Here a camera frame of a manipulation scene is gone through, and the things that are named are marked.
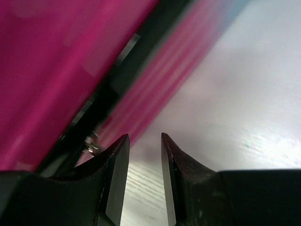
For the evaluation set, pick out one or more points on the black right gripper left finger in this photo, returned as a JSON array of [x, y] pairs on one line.
[[91, 194]]

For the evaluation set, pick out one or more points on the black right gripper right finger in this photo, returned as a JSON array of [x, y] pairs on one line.
[[199, 196]]

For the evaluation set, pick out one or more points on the pink and teal suitcase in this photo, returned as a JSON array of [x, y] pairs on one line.
[[68, 67]]

